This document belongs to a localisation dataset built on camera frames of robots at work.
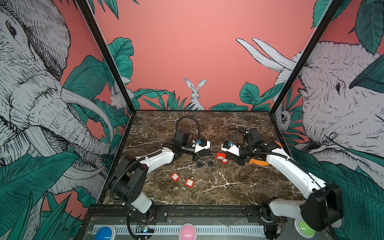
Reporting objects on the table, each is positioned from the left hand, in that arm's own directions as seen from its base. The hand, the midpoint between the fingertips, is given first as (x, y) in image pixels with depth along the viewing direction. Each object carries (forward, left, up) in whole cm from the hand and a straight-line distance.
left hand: (211, 151), depth 78 cm
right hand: (-1, -8, -2) cm, 8 cm away
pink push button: (-33, +13, -15) cm, 39 cm away
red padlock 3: (-6, +21, -17) cm, 27 cm away
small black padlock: (+2, +6, -18) cm, 19 cm away
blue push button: (-32, +51, -15) cm, 62 cm away
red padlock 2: (+2, -11, -17) cm, 20 cm away
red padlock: (-3, -4, 0) cm, 5 cm away
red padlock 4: (-11, +12, -16) cm, 23 cm away
